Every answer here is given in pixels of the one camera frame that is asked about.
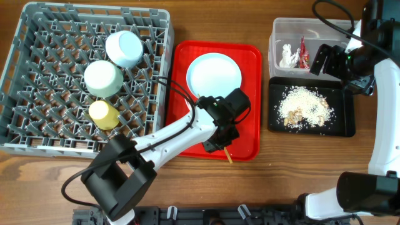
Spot red plastic tray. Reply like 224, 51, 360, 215
166, 41, 263, 161

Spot rice and food scraps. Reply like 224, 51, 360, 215
272, 86, 336, 132

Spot grey dishwasher rack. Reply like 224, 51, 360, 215
1, 2, 174, 158

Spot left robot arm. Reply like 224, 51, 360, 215
81, 92, 251, 224

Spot wooden chopstick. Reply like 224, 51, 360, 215
223, 147, 233, 164

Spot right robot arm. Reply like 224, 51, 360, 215
301, 17, 399, 222

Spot crumpled white tissue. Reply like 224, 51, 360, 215
279, 44, 301, 68

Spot light blue plate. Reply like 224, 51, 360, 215
186, 52, 243, 98

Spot black plastic tray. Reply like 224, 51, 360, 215
268, 77, 356, 137

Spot clear plastic bin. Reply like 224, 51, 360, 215
268, 17, 349, 81

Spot green bowl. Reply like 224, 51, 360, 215
84, 60, 123, 98

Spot light blue bowl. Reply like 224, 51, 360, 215
106, 31, 144, 68

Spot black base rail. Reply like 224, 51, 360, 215
72, 204, 363, 225

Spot red snack wrapper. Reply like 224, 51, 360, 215
299, 37, 309, 69

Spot yellow cup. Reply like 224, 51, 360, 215
88, 101, 120, 130

